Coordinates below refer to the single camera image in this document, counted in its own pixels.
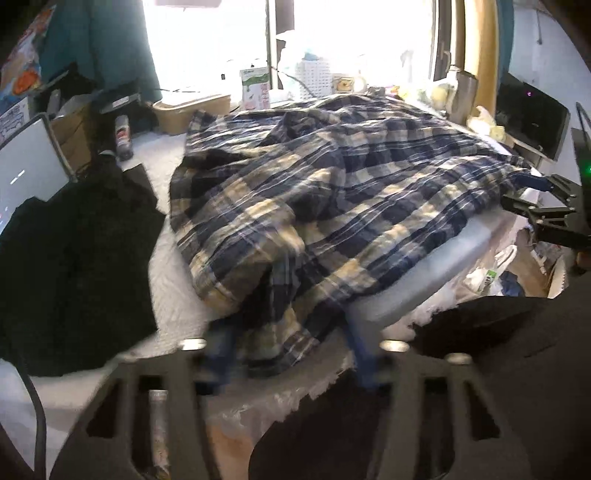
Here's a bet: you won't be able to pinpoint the small spray can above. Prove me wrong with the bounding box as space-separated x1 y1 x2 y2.
115 115 133 161

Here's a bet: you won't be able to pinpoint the navy cream plaid pants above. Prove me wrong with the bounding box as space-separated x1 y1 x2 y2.
169 94 529 377

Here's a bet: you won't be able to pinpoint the white bear mug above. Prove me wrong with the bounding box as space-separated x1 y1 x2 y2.
332 74 356 94

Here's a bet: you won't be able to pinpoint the green white milk carton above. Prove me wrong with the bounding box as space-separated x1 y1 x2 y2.
240 67 270 110

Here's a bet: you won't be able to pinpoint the yellow tissue pack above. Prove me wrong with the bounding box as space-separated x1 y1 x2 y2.
466 106 506 142

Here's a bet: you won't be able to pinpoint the white cartoon bear box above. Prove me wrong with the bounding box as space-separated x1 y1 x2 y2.
0 98 30 145

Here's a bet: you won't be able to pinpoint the teal curtain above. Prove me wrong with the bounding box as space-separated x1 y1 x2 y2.
39 1 161 103

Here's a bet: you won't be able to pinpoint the colourful snack bag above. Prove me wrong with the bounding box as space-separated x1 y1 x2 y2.
1 3 56 112

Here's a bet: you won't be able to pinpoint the white perforated basket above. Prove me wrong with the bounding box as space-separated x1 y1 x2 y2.
294 60 332 100

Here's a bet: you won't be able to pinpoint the yellow curtain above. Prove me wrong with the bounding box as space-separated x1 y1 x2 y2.
463 0 500 114

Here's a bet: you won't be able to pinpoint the steel travel tumbler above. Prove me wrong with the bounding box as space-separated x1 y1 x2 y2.
447 69 479 125

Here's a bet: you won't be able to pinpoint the black folded garment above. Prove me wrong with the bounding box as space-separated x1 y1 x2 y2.
1 164 164 377

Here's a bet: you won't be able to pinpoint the tablet with lit screen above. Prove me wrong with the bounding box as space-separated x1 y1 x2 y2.
0 114 76 230

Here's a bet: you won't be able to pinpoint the brown lidded food container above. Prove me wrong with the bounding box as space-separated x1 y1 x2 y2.
150 94 230 136

